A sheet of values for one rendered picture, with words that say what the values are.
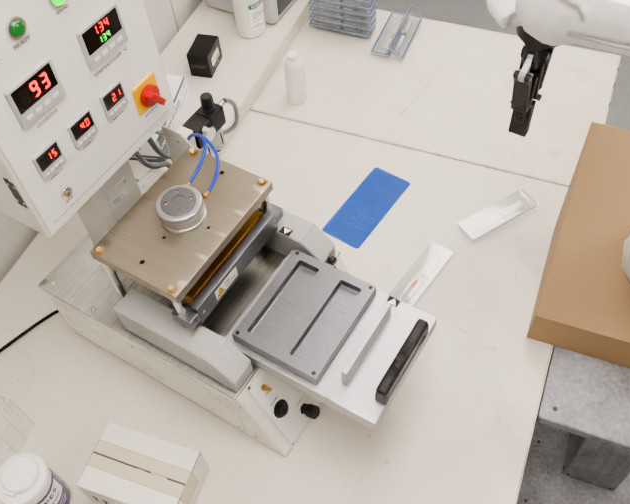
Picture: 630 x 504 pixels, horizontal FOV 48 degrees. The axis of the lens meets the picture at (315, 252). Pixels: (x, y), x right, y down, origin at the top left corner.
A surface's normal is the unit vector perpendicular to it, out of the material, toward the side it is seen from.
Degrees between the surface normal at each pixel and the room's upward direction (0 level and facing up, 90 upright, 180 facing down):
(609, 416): 0
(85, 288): 0
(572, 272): 40
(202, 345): 0
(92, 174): 90
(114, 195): 90
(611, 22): 90
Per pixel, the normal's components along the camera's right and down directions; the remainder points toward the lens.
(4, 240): 0.93, 0.27
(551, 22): -0.67, 0.58
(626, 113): -0.06, -0.58
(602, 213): -0.28, 0.05
